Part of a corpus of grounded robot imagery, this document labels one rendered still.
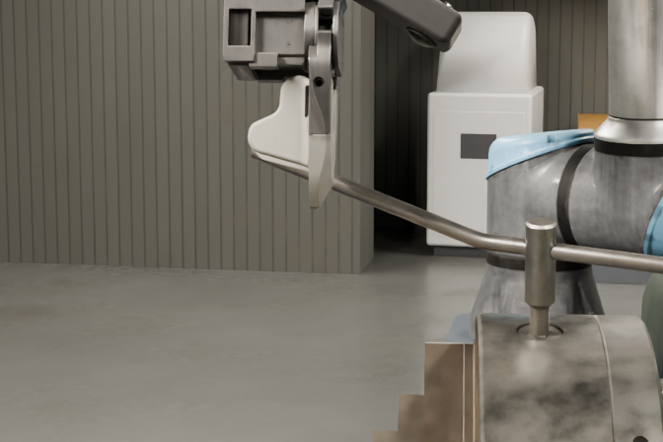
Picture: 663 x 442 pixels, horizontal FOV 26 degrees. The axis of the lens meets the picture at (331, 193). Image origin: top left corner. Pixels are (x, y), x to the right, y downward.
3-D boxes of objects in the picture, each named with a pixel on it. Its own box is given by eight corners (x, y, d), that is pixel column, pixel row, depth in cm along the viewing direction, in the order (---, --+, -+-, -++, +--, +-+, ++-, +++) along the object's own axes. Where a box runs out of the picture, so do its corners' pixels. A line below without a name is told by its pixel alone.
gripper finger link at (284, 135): (249, 207, 103) (253, 80, 104) (331, 208, 102) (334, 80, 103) (243, 202, 100) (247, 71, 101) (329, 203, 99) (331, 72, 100)
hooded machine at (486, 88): (437, 235, 864) (440, 10, 845) (541, 238, 854) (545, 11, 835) (424, 258, 791) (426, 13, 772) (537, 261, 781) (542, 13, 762)
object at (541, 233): (557, 364, 107) (560, 218, 103) (548, 376, 105) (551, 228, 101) (529, 359, 108) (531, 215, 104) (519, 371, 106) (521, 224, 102)
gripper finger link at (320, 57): (309, 141, 103) (311, 23, 104) (333, 141, 103) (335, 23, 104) (303, 130, 99) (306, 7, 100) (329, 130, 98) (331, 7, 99)
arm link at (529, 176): (526, 236, 167) (528, 119, 165) (626, 250, 158) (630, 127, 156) (462, 250, 158) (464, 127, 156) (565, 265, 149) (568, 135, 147)
